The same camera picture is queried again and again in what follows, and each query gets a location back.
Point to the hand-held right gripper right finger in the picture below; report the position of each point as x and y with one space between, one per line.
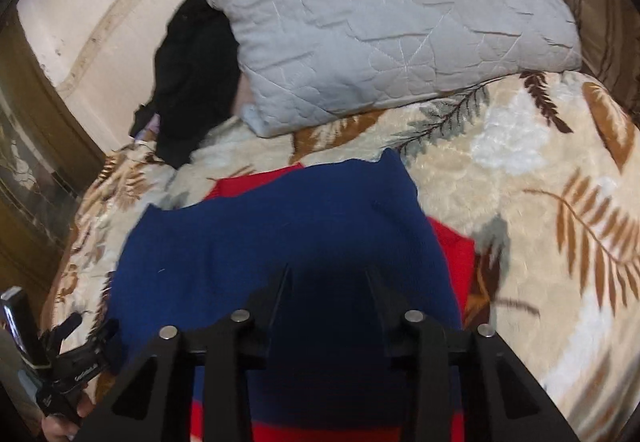
382 307

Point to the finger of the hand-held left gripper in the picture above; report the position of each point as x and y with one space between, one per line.
102 334
62 326

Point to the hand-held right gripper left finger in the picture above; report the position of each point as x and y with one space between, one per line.
272 302

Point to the red and blue sweater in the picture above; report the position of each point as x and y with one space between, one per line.
280 232

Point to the person's left hand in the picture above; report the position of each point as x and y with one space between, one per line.
62 427

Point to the wooden glass-panel door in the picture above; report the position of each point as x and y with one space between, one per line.
30 147

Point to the leaf print blanket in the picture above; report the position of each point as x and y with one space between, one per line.
540 202

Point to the purple cloth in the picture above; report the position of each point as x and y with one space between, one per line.
151 128

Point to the black garment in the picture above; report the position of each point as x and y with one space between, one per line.
195 72

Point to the grey quilted pillow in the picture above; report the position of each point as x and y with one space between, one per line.
390 17

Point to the striped brown cushion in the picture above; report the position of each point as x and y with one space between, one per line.
600 7

